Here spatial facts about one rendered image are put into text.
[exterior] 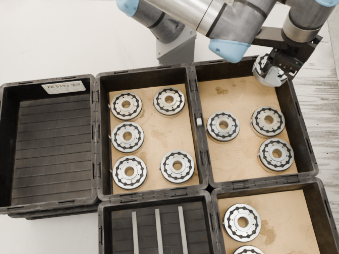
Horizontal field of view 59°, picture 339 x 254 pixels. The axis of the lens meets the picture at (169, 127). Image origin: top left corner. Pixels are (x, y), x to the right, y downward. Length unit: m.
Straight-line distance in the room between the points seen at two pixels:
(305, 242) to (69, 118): 0.81
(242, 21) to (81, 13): 0.97
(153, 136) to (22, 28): 0.82
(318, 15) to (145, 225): 0.68
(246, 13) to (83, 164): 0.65
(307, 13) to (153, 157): 0.58
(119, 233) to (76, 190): 0.18
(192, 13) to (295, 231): 0.66
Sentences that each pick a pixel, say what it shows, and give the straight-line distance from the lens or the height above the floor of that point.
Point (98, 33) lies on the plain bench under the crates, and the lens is 1.38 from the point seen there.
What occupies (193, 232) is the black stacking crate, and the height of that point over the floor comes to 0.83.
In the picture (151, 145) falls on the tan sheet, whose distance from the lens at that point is 0.96.
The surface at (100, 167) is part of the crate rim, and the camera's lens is 0.87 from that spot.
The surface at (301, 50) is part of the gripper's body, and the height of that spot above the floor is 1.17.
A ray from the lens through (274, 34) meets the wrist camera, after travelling 0.78.
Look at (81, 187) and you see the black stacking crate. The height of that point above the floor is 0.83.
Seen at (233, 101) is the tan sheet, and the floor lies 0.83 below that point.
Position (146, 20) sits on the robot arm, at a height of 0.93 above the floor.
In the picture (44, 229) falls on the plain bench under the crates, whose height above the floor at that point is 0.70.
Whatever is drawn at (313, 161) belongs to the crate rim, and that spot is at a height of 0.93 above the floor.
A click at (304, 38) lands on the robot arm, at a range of 0.71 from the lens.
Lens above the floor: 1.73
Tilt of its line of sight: 68 degrees down
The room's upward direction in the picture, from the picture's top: 5 degrees counter-clockwise
